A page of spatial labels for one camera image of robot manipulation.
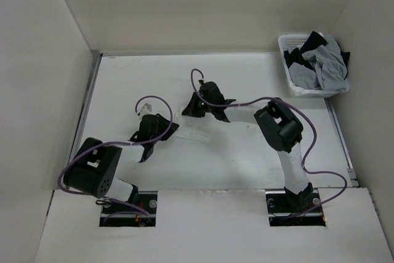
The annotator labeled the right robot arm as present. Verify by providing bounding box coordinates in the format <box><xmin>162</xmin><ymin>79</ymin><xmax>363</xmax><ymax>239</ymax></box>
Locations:
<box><xmin>182</xmin><ymin>81</ymin><xmax>313</xmax><ymax>211</ymax></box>

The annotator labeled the black tank top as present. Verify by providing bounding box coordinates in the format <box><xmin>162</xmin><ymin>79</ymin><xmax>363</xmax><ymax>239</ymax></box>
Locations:
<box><xmin>283</xmin><ymin>30</ymin><xmax>352</xmax><ymax>78</ymax></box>

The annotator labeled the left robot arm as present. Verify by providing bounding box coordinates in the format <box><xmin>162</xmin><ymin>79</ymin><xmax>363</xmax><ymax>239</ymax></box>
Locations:
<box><xmin>57</xmin><ymin>113</ymin><xmax>179</xmax><ymax>198</ymax></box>

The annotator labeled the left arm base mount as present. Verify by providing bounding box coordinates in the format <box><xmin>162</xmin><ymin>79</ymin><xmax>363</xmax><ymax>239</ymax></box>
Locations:
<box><xmin>95</xmin><ymin>191</ymin><xmax>158</xmax><ymax>228</ymax></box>

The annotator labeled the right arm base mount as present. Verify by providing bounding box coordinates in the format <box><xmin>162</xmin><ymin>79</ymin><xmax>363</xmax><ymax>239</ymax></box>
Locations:
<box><xmin>265</xmin><ymin>190</ymin><xmax>326</xmax><ymax>227</ymax></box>

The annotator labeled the metal table edge rail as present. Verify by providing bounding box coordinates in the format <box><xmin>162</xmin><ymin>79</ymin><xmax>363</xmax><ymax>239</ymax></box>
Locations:
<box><xmin>68</xmin><ymin>50</ymin><xmax>102</xmax><ymax>161</ymax></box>

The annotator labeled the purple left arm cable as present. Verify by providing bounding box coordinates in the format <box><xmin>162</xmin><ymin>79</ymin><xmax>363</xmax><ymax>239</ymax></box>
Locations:
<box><xmin>57</xmin><ymin>95</ymin><xmax>174</xmax><ymax>225</ymax></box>

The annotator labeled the grey folded tank top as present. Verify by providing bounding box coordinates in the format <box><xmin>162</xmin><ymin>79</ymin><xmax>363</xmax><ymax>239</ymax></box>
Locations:
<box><xmin>288</xmin><ymin>63</ymin><xmax>321</xmax><ymax>90</ymax></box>

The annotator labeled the white plastic laundry basket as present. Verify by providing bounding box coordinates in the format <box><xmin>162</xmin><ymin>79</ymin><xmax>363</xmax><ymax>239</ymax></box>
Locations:
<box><xmin>278</xmin><ymin>31</ymin><xmax>350</xmax><ymax>98</ymax></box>

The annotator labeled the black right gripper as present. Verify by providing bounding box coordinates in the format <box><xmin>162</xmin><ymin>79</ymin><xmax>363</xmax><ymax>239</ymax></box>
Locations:
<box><xmin>182</xmin><ymin>92</ymin><xmax>214</xmax><ymax>118</ymax></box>

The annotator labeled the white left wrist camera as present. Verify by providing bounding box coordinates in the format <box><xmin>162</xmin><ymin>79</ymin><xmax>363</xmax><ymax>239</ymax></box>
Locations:
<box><xmin>138</xmin><ymin>103</ymin><xmax>153</xmax><ymax>118</ymax></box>

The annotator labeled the white tank top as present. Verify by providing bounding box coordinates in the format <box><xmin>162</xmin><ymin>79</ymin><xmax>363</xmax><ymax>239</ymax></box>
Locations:
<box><xmin>173</xmin><ymin>112</ymin><xmax>212</xmax><ymax>142</ymax></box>

